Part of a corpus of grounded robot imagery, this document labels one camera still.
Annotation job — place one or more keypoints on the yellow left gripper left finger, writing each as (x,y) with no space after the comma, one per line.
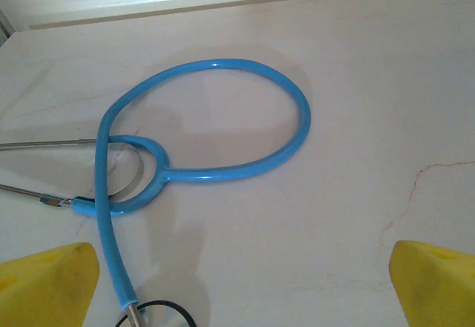
(44,286)

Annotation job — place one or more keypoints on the blue stethoscope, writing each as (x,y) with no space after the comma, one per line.
(105,230)

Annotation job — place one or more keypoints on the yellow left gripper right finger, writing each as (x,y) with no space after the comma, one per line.
(438,290)

